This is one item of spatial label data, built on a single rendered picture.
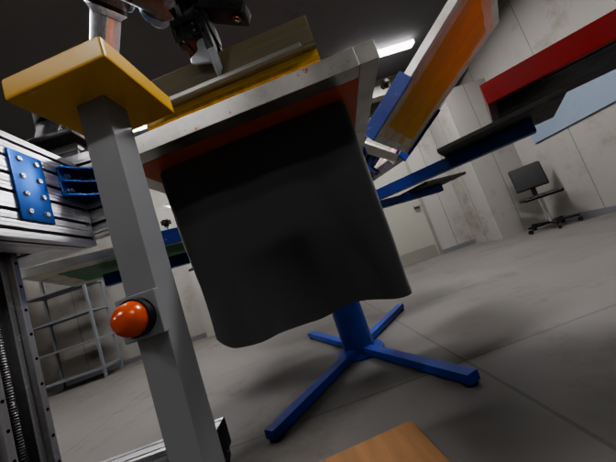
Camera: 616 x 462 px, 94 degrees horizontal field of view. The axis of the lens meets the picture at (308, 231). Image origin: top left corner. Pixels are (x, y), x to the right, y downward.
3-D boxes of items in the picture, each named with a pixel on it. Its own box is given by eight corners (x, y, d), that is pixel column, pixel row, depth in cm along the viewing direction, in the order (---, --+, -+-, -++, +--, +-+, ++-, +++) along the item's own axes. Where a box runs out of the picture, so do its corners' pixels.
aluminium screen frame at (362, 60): (379, 57, 51) (372, 38, 52) (96, 171, 57) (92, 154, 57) (358, 174, 129) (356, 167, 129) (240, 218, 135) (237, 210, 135)
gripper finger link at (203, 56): (200, 85, 61) (192, 52, 63) (225, 75, 61) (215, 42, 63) (192, 75, 58) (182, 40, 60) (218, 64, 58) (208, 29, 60)
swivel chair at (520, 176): (594, 216, 391) (563, 149, 402) (551, 232, 388) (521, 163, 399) (553, 224, 456) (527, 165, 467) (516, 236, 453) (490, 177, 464)
